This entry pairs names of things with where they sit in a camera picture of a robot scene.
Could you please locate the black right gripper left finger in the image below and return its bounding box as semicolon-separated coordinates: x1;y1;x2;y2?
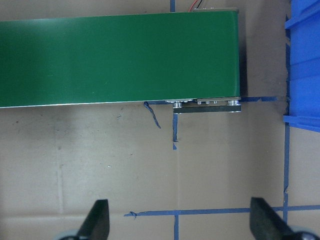
76;199;110;240

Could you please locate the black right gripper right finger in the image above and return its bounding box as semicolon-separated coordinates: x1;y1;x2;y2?
249;197;300;240

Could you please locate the blue bin right side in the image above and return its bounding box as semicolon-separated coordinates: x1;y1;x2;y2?
283;0;320;132

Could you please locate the green conveyor belt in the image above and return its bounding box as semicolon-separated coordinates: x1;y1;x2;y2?
0;8;240;108

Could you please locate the red black conveyor wire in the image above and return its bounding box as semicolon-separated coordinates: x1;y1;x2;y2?
187;0;205;12

